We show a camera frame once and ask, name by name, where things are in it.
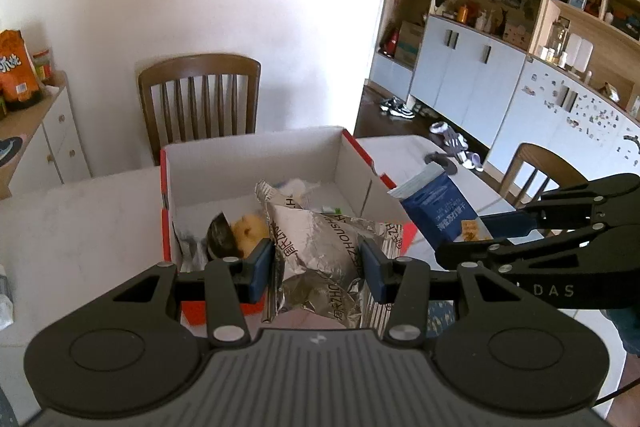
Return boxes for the red cardboard box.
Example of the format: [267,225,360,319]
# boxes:
[159,125,419,329]

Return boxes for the pale patterned desktop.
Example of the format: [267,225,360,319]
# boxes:
[0,134,632,427]

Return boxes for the wooden open shelf unit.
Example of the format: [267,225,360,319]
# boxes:
[529,0,640,108]

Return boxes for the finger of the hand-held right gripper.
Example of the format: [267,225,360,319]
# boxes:
[434,218,640,281]
[477,173,640,240]

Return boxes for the white sideboard cabinet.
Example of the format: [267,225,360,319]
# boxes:
[0,71,94,200]

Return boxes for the blue cracker packet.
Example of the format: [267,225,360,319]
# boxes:
[388,167,494,244]

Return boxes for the brown cardboard box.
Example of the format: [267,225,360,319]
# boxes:
[394,21,427,68]

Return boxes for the pair of pale slippers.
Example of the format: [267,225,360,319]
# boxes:
[429,121,485,172]

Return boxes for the dark wooden slatted chair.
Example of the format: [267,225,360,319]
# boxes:
[137,53,262,168]

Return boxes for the wooden chair with round back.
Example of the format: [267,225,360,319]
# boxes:
[499,142,592,208]

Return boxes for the black round pad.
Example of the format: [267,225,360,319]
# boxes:
[0,134,27,168]

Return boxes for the crumpled white plastic bag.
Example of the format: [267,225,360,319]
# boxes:
[0,263,16,333]

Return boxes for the clear bag with yellow cake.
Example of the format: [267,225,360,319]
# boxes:
[227,212,274,261]

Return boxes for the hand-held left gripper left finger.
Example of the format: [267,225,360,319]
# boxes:
[102,238,277,349]

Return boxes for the orange snack bag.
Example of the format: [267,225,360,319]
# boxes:
[0,29,44,110]

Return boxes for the glass jar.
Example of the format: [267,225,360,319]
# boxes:
[547,21,571,58]

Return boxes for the pair of dark sneakers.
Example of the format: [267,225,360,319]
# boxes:
[379,97,417,121]

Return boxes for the silver foil snack packet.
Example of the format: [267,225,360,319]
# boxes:
[254,179,407,334]

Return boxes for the black cable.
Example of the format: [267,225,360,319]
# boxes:
[594,379,640,409]

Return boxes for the grey phone stand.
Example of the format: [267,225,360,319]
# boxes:
[424,151,459,178]

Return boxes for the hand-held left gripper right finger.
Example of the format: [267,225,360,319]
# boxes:
[360,238,540,349]

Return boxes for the white cabinet with stickers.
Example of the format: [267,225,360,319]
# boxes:
[486,56,640,208]

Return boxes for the white lower cabinet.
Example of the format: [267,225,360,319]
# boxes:
[409,14,529,158]

